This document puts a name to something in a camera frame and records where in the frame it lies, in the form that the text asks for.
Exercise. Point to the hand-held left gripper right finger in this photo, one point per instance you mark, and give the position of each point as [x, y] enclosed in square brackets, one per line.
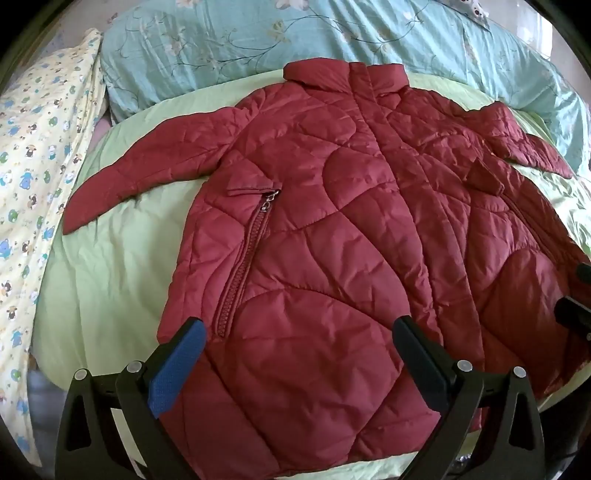
[422, 364]

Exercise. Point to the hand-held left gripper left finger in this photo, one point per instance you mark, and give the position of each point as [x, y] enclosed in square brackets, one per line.
[178, 364]

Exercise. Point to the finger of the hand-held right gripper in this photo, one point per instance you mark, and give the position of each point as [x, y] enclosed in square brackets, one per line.
[575, 316]
[584, 274]

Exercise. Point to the red quilted jacket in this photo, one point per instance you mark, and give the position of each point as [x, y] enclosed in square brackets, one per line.
[323, 230]

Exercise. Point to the light green blanket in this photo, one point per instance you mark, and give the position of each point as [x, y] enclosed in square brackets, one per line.
[115, 277]

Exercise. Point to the yellow cartoon print cloth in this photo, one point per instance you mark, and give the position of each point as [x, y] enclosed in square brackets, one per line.
[37, 138]

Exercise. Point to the grey floral pillow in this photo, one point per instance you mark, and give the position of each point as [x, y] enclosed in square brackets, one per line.
[471, 9]

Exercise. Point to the light blue floral quilt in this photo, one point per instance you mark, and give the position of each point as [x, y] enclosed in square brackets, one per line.
[231, 37]

